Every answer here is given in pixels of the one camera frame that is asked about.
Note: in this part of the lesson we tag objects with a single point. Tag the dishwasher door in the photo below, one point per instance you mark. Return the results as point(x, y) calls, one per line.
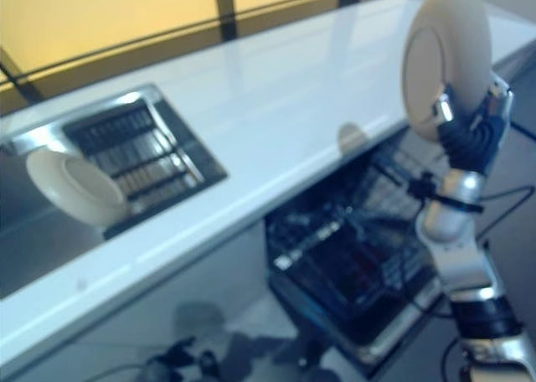
point(377, 348)

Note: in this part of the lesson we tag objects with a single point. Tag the cream round plate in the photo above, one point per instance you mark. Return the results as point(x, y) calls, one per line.
point(75, 189)
point(448, 42)

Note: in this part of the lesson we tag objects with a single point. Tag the stainless steel sink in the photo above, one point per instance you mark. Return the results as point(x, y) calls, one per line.
point(42, 239)

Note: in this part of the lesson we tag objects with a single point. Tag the built-in dishwasher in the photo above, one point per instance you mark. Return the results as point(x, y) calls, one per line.
point(335, 252)

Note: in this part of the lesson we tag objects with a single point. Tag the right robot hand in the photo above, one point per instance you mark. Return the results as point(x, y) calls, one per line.
point(473, 143)

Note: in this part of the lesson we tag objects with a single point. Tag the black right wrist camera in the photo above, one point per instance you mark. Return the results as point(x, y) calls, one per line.
point(423, 187)

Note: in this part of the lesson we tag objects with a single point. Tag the black dish rack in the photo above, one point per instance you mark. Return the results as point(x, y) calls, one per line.
point(138, 160)

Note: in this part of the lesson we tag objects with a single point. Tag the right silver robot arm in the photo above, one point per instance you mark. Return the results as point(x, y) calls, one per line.
point(460, 252)

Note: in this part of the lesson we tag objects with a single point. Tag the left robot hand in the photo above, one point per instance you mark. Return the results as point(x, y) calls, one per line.
point(180, 361)

